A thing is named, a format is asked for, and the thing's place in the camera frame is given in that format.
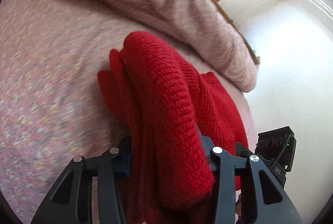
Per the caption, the pink floral bed sheet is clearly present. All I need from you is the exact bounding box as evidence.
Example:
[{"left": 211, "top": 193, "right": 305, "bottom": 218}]
[{"left": 0, "top": 0, "right": 259, "bottom": 224}]

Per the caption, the red knit sweater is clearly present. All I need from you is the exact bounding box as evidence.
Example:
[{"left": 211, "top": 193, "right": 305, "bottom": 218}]
[{"left": 98, "top": 31, "right": 248, "bottom": 223}]

